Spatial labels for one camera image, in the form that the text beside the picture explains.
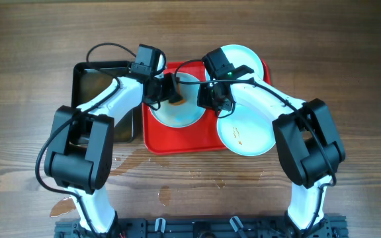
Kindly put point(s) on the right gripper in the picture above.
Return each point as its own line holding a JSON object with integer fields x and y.
{"x": 204, "y": 100}

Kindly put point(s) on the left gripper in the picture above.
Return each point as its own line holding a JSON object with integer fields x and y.
{"x": 172, "y": 90}

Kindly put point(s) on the white plate with long stain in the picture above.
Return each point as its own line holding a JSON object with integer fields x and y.
{"x": 183, "y": 115}

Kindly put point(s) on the green orange sponge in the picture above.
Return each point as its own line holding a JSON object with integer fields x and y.
{"x": 177, "y": 102}

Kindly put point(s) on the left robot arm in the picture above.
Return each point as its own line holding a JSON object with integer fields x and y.
{"x": 78, "y": 153}

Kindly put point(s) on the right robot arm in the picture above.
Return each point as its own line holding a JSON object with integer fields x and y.
{"x": 308, "y": 145}

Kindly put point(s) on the red plastic tray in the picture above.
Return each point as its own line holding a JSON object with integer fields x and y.
{"x": 200, "y": 136}

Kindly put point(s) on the black water tray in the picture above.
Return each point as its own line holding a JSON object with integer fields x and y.
{"x": 87, "y": 84}

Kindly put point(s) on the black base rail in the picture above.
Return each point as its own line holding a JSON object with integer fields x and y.
{"x": 267, "y": 226}

